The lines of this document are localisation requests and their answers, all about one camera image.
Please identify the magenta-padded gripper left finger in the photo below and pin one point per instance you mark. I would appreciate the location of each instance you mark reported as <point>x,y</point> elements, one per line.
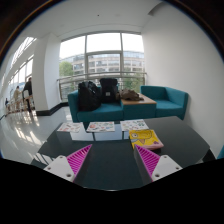
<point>60,166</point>

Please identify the teal two-seat sofa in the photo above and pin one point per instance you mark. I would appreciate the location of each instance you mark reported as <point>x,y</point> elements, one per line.
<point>100,115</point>

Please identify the plain black backpack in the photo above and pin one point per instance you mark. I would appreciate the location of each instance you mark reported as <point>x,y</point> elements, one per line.
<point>88,96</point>

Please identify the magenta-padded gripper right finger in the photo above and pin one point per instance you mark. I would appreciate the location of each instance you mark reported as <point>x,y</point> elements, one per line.
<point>165,166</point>

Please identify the teal wooden-topped side table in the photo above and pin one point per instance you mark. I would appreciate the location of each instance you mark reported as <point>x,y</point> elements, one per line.
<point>140,110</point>

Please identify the metal window railing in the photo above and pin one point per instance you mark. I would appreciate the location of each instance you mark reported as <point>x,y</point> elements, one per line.
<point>70,79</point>

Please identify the teal chair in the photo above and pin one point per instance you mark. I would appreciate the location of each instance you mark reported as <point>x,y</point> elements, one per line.
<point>221,153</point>

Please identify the brown crumpled jacket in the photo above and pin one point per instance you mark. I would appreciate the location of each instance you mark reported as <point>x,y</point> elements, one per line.
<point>130,95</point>

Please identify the black backpack with tan patch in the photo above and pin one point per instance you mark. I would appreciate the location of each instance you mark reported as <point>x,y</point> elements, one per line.
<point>109,90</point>

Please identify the person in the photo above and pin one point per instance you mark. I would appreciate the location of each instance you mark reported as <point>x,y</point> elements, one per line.
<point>6,101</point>
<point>28,88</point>
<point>17,95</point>

